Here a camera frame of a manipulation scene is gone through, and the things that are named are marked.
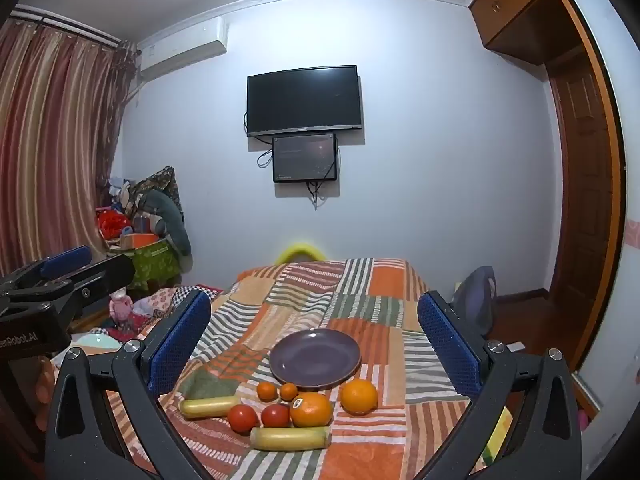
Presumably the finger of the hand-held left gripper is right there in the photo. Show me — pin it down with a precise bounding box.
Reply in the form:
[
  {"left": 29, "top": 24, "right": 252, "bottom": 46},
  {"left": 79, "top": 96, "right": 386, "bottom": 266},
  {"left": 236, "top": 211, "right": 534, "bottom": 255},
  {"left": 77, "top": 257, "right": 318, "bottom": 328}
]
[
  {"left": 10, "top": 253, "right": 137, "bottom": 321},
  {"left": 0, "top": 245, "right": 93, "bottom": 296}
]

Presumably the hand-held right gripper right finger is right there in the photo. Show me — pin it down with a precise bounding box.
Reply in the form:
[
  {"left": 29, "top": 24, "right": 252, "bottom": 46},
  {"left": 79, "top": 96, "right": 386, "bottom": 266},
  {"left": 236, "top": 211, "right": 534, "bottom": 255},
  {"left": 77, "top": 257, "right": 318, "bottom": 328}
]
[{"left": 417, "top": 290, "right": 586, "bottom": 480}]

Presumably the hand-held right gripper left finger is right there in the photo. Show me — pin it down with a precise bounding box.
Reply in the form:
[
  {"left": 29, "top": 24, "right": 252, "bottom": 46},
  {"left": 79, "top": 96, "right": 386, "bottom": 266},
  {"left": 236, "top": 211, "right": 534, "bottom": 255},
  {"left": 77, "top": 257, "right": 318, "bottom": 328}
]
[{"left": 45, "top": 290, "right": 212, "bottom": 480}]

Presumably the yellow-green squash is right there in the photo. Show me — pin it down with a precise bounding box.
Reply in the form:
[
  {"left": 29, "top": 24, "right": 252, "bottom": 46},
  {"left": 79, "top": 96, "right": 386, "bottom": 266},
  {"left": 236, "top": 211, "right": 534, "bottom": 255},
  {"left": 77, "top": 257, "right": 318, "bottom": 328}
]
[
  {"left": 250, "top": 426, "right": 332, "bottom": 452},
  {"left": 179, "top": 396, "right": 242, "bottom": 419}
]

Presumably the red tomato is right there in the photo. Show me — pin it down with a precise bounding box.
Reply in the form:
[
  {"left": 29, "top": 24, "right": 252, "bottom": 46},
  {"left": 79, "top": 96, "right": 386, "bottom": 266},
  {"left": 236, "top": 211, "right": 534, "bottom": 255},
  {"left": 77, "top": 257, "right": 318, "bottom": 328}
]
[
  {"left": 260, "top": 403, "right": 292, "bottom": 429},
  {"left": 227, "top": 404, "right": 260, "bottom": 435}
]

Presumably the plain large orange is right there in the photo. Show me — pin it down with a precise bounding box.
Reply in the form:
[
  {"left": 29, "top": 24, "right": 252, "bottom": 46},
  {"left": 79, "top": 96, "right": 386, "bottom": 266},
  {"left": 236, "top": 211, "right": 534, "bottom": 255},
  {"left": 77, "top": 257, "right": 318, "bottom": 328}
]
[{"left": 340, "top": 379, "right": 379, "bottom": 416}]

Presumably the purple plate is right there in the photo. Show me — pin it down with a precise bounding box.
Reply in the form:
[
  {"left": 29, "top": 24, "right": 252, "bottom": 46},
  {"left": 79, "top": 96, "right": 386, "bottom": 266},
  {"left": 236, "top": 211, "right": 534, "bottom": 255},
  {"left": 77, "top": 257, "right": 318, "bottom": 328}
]
[{"left": 269, "top": 328, "right": 362, "bottom": 392}]

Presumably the orange with small sticker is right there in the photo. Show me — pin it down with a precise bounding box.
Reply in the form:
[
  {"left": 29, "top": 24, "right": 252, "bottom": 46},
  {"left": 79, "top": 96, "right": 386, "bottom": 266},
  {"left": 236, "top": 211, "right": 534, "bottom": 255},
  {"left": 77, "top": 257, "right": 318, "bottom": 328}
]
[{"left": 290, "top": 392, "right": 333, "bottom": 428}]

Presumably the person's left hand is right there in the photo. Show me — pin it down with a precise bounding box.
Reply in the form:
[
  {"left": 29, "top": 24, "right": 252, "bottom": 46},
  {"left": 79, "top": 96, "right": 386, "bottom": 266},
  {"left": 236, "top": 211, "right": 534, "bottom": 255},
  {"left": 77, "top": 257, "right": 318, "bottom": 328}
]
[{"left": 36, "top": 356, "right": 57, "bottom": 433}]

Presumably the pink toy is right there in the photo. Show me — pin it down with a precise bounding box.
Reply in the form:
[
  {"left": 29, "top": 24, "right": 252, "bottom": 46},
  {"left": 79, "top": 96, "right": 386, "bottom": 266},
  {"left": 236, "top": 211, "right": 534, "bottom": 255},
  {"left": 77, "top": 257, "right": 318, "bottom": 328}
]
[{"left": 109, "top": 287, "right": 136, "bottom": 323}]

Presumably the checkered cloth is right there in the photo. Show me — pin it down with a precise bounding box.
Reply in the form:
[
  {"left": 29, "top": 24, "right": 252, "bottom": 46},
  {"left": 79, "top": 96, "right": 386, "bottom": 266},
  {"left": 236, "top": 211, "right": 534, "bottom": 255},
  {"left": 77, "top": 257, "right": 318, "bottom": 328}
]
[{"left": 132, "top": 284, "right": 223, "bottom": 321}]

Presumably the grey-blue backpack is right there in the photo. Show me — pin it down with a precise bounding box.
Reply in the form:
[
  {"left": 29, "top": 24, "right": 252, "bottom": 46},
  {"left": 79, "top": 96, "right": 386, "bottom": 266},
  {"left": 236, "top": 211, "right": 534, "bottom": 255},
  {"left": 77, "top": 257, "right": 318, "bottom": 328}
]
[{"left": 452, "top": 266, "right": 498, "bottom": 336}]

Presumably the orange box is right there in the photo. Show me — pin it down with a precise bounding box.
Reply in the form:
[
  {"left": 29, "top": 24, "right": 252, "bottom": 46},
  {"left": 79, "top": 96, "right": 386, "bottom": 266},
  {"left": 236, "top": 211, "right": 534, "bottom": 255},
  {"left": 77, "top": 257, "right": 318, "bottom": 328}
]
[{"left": 120, "top": 232, "right": 161, "bottom": 251}]

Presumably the red plastic bag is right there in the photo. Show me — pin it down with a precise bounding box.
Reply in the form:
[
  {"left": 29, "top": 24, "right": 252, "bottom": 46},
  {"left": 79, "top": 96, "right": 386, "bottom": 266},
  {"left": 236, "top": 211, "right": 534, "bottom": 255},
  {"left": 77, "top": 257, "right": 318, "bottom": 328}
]
[{"left": 96, "top": 208, "right": 132, "bottom": 241}]

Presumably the patchwork striped blanket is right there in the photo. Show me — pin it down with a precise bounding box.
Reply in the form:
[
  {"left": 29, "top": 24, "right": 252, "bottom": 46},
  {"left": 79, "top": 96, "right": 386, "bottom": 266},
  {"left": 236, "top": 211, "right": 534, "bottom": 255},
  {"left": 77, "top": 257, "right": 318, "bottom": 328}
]
[{"left": 75, "top": 257, "right": 506, "bottom": 480}]

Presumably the dark patterned cushion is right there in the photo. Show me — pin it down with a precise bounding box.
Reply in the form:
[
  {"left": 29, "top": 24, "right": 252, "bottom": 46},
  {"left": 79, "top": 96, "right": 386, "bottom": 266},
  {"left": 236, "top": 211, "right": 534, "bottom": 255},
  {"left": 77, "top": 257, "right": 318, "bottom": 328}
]
[{"left": 127, "top": 166, "right": 183, "bottom": 221}]

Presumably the striped red curtain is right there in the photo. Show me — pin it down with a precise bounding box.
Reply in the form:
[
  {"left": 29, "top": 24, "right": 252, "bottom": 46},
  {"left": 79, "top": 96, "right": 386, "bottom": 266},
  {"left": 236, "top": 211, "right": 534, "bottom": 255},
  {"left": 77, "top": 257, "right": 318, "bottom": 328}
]
[{"left": 0, "top": 20, "right": 136, "bottom": 276}]

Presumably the brown wooden door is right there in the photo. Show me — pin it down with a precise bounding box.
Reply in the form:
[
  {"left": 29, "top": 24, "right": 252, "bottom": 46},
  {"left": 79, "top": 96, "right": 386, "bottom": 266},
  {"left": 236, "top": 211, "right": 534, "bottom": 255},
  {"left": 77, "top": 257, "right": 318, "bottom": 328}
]
[{"left": 547, "top": 60, "right": 616, "bottom": 361}]

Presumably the white air conditioner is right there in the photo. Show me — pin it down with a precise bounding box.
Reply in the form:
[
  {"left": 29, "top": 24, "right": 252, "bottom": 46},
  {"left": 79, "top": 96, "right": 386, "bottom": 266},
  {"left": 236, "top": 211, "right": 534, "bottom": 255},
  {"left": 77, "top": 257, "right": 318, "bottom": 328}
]
[{"left": 136, "top": 16, "right": 229, "bottom": 81}]

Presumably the wooden overhead cabinet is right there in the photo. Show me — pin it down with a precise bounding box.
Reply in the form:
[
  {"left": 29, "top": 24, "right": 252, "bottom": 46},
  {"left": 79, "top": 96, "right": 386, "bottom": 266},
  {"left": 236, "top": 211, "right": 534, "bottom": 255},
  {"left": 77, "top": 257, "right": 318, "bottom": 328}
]
[{"left": 469, "top": 0, "right": 581, "bottom": 66}]

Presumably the yellow ring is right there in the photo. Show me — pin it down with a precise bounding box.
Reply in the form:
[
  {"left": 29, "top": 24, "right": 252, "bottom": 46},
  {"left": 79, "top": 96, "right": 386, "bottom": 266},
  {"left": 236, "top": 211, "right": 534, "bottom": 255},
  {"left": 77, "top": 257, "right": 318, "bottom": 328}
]
[{"left": 276, "top": 242, "right": 326, "bottom": 264}]

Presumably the black cable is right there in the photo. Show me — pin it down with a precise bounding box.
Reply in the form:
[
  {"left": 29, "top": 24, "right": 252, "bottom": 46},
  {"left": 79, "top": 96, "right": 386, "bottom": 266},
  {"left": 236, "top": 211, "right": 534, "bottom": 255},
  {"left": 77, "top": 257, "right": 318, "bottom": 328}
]
[
  {"left": 244, "top": 110, "right": 274, "bottom": 168},
  {"left": 306, "top": 180, "right": 327, "bottom": 211}
]

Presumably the small black wall monitor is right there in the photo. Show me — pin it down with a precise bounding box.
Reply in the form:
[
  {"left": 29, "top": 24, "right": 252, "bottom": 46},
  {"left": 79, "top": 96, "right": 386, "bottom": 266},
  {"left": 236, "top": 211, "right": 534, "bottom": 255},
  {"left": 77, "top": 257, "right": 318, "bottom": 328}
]
[{"left": 272, "top": 132, "right": 338, "bottom": 183}]

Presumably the curtain rail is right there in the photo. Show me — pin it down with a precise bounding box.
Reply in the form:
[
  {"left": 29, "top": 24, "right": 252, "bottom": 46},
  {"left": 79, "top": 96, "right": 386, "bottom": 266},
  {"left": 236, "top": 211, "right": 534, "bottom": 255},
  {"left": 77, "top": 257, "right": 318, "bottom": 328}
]
[{"left": 10, "top": 4, "right": 138, "bottom": 53}]

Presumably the large black wall television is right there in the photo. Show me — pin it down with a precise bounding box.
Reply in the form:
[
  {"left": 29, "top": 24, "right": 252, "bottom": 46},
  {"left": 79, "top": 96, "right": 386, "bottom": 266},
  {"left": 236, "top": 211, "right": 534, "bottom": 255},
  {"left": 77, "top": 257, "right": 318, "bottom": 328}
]
[{"left": 247, "top": 65, "right": 363, "bottom": 138}]

